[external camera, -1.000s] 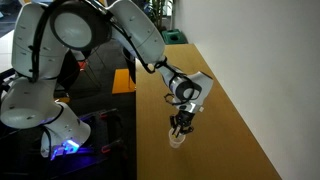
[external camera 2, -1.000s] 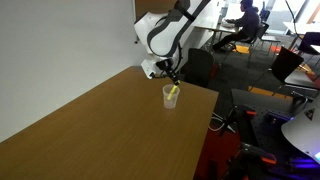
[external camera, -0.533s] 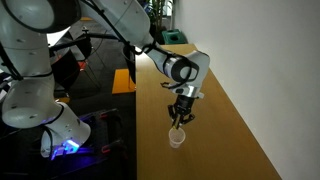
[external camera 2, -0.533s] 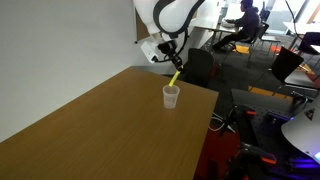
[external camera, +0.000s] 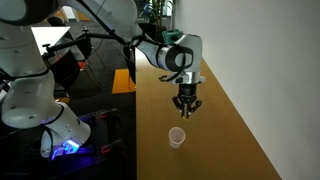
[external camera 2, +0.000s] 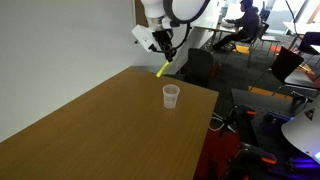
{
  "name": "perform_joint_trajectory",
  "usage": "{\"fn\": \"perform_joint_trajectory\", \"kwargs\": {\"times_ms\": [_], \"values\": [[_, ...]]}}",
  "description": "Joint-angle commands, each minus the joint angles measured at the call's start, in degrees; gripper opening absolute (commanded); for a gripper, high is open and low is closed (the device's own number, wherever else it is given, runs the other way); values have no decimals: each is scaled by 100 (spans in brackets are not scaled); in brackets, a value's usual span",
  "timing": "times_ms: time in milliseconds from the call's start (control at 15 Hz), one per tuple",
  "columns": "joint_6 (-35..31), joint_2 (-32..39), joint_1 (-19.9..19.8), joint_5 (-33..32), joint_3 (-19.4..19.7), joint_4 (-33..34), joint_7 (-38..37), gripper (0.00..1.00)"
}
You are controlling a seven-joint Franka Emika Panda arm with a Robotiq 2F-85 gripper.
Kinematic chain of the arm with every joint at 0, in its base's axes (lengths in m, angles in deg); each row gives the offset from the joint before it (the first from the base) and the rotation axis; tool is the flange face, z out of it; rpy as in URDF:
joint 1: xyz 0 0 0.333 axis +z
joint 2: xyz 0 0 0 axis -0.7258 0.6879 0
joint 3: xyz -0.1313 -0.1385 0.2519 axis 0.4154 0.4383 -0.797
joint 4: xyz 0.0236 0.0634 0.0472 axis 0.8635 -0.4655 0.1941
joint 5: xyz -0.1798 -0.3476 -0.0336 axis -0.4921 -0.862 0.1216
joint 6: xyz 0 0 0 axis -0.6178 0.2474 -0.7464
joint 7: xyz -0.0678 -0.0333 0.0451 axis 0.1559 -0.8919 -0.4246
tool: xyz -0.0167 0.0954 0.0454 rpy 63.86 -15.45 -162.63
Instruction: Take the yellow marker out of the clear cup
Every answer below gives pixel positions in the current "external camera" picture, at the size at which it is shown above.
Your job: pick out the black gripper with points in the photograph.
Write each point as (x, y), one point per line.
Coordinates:
(188, 91)

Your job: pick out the yellow marker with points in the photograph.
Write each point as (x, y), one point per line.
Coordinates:
(184, 117)

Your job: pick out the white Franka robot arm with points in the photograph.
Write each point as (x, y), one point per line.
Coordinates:
(30, 96)

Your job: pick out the clear plastic cup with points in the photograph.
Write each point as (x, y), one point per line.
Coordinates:
(176, 141)

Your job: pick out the green bin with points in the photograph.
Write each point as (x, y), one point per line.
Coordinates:
(170, 35)

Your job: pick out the green potted plant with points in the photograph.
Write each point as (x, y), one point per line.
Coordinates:
(156, 13)

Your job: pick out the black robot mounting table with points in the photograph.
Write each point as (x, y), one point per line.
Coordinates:
(100, 166)

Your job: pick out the black boom stand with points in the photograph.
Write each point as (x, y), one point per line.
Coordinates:
(100, 34)

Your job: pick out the black chair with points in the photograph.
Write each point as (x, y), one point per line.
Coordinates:
(66, 66)

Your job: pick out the white table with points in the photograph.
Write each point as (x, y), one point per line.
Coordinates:
(46, 36)

